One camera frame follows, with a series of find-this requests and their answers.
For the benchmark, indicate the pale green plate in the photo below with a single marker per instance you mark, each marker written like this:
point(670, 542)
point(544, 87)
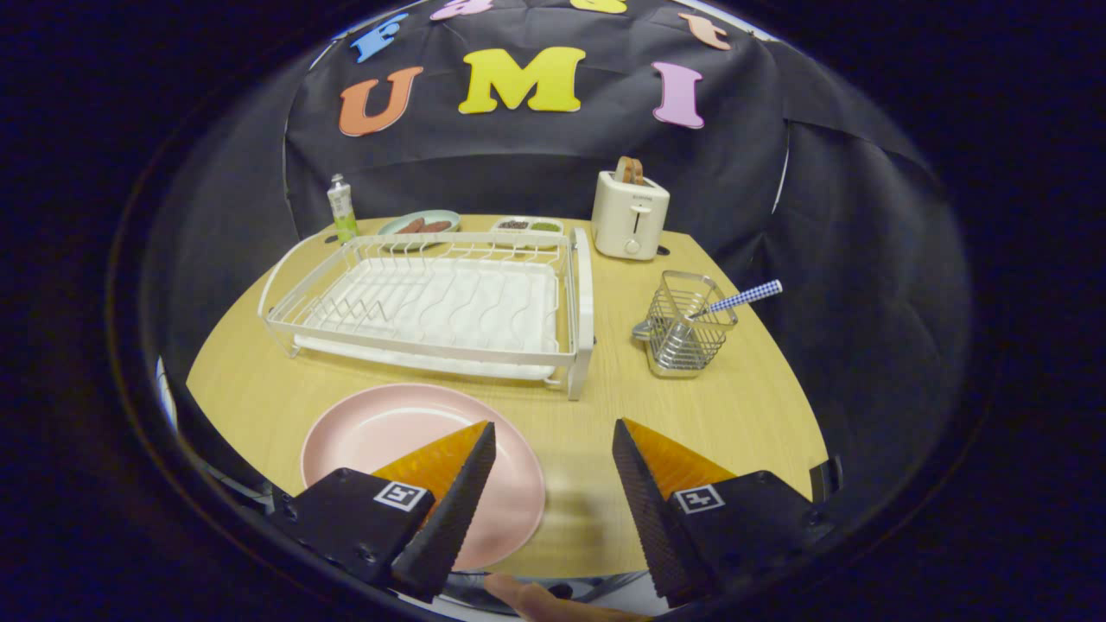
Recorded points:
point(441, 216)

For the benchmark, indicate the white two-compartment condiment dish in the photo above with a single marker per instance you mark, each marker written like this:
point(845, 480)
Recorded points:
point(529, 226)

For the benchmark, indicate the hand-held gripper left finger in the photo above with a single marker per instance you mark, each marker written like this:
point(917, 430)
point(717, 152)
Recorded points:
point(454, 510)

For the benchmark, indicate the brown toast slice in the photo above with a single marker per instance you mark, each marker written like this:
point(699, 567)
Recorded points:
point(629, 170)

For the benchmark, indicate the brown sausage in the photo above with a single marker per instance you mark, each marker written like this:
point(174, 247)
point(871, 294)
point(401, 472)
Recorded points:
point(437, 226)
point(410, 226)

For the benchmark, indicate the white dish rack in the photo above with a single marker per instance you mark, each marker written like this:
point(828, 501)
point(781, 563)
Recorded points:
point(581, 302)

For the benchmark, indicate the black backdrop cloth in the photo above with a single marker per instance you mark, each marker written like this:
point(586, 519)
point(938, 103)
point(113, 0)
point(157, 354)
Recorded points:
point(536, 164)

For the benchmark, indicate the green and white bottle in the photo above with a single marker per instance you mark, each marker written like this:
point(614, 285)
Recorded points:
point(343, 212)

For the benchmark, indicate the cream toaster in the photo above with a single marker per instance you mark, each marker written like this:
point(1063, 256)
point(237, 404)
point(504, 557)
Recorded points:
point(629, 220)

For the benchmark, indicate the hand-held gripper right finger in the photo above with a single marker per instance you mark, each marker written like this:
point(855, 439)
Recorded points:
point(652, 518)

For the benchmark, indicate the pink plate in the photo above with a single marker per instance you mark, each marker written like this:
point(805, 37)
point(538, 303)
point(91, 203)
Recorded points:
point(380, 436)

